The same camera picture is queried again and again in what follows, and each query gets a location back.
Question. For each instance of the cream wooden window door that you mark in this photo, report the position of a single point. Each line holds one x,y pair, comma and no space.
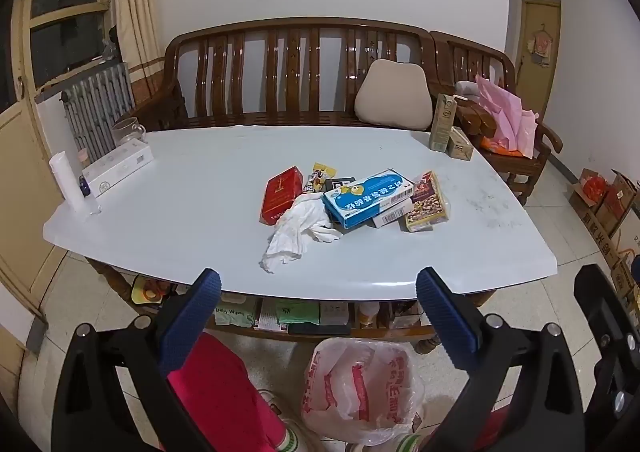
20,131

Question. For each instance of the cream striped curtain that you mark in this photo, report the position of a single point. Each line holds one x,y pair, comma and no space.
135,6

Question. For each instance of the grey cloth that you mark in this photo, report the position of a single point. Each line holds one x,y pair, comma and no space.
467,89

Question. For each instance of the small beige carton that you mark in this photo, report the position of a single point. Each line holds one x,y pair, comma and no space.
459,145

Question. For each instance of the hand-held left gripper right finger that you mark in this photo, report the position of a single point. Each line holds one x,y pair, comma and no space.
447,317

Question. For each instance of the small cardboard box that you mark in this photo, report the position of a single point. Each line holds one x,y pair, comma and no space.
624,279

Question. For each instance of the white paper roll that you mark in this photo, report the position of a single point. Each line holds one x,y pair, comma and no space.
65,182

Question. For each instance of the colourful toy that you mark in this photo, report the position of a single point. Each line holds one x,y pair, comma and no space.
147,291

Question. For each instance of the grey radiator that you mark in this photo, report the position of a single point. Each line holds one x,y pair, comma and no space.
100,101

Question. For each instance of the long white box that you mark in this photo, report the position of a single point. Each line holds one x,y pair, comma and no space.
120,164

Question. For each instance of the person's left leg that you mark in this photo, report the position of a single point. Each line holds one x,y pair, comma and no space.
220,392

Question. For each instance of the red box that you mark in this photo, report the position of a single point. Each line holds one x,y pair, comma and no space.
280,192

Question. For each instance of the orange cloth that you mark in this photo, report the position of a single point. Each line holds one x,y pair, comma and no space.
495,145

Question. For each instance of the door hanging ornament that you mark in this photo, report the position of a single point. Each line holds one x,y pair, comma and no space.
541,46

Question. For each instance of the brown wooden bench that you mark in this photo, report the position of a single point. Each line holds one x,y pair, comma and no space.
280,120

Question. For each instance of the green packet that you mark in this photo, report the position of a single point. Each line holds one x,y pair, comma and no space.
297,313

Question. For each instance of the pink plastic bag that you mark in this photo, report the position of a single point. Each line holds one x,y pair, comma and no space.
505,116

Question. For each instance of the white red printed plastic bag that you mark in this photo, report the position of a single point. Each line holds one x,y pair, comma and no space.
370,392

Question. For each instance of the beige shelf box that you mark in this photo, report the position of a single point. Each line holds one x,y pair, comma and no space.
334,314

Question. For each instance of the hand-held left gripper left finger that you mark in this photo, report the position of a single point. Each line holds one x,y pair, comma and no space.
192,317

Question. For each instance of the white topped wooden table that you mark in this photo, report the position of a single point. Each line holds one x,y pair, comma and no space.
390,333

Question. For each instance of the brown wooden armchair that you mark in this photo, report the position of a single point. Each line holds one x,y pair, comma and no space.
522,169

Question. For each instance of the printed cardboard box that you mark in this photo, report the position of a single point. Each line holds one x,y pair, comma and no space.
615,212

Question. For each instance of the dark flat book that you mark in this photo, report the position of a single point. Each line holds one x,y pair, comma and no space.
320,329

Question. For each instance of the yellow snack wrapper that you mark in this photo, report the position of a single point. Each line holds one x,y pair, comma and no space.
320,171

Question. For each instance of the yellow door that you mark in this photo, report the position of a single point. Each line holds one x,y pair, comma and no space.
530,86

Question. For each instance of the small clear bottle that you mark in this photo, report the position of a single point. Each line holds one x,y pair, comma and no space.
91,197

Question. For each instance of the beige cushion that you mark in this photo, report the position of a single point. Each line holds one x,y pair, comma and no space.
392,94

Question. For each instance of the blue medicine box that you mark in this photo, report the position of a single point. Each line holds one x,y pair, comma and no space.
365,197

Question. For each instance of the baby wipes pack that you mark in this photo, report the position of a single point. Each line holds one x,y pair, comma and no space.
235,314

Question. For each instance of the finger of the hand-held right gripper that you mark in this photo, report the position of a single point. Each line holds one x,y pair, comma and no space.
607,312

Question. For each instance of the clear glass mug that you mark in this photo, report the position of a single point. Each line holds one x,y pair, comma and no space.
127,131

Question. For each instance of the open cardboard box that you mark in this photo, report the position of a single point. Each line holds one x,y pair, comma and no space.
580,199

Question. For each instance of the white tissue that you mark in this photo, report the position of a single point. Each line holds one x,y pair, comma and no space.
295,227

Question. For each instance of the nut snack packet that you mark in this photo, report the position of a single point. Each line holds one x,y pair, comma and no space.
425,204

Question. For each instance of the small black box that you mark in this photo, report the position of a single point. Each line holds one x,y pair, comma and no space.
340,182

